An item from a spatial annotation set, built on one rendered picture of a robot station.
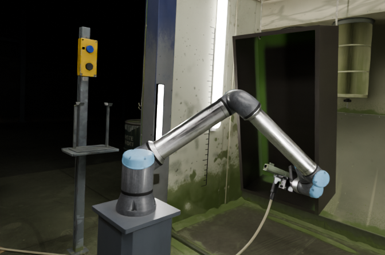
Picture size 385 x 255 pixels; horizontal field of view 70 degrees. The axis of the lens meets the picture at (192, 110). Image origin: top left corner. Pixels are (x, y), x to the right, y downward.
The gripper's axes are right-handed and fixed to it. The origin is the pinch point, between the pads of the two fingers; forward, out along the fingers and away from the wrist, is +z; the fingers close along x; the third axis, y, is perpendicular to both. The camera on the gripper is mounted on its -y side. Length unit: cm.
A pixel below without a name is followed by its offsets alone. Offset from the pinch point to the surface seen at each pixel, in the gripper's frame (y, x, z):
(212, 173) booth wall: 13, 0, 93
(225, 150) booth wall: -12, 8, 98
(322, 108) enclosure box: -47, -4, -28
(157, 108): -19, -84, 54
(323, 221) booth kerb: 19, 92, 38
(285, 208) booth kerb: 21, 77, 72
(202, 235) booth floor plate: 64, -8, 59
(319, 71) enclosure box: -63, -20, -35
